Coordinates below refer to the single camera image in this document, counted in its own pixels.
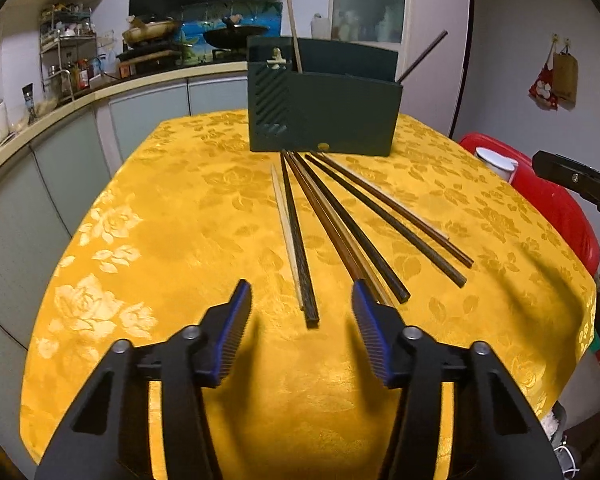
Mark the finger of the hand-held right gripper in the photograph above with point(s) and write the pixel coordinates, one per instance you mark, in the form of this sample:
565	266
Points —
570	175

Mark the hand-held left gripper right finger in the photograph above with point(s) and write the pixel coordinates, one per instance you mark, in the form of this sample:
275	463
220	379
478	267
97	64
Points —
367	330

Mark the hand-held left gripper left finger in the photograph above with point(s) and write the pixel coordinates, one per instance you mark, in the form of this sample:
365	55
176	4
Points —
232	330

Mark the black patterned chopstick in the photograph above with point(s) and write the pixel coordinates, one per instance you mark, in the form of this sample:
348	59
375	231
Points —
295	240

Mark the pale beige chopstick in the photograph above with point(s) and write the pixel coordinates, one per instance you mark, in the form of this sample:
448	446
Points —
286	230

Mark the dark brown chopstick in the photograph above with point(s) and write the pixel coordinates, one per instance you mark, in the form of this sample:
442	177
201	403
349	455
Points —
432	235

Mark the chopsticks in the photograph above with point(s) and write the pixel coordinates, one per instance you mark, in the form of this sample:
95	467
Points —
422	56

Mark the dark green utensil holder box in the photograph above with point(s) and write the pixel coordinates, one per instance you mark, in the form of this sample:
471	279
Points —
330	110

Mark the long light wooden chopstick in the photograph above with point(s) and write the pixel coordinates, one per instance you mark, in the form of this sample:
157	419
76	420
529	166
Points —
292	25

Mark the red plastic stool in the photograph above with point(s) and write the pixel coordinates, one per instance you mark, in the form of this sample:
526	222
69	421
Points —
545	200

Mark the white lid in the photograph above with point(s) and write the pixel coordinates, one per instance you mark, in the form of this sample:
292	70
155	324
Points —
495	160

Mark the red hanging pouch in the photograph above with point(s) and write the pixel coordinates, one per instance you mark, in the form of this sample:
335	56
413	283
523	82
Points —
544	87

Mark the brown hanging bag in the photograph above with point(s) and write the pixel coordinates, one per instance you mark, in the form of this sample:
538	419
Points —
565	77

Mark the yellow floral tablecloth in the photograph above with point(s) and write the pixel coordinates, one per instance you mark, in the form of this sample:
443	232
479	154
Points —
180	210

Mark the grey kitchen cabinets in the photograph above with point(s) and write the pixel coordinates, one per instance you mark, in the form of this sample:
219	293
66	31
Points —
145	110

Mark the window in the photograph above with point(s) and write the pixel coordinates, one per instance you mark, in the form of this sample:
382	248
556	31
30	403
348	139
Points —
370	0

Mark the small white clip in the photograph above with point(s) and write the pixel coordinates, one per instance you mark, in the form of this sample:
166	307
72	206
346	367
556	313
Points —
276	59

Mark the kitchen countertop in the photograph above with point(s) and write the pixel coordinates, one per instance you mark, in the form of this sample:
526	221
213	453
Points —
55	110

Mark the white plastic bottle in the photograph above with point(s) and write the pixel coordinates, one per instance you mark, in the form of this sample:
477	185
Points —
320	27

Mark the gas stove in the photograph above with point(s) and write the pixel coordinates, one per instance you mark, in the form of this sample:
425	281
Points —
145	52

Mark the black wok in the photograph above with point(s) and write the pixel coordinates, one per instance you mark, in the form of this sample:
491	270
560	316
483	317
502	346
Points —
232	35

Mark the black seasoning packet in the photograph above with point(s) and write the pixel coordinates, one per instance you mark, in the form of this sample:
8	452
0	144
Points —
30	102

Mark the blue backsplash panel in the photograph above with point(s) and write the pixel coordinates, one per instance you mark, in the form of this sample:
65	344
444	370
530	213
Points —
200	25

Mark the light frying pan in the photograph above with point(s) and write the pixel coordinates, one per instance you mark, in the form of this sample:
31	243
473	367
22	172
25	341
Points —
150	30

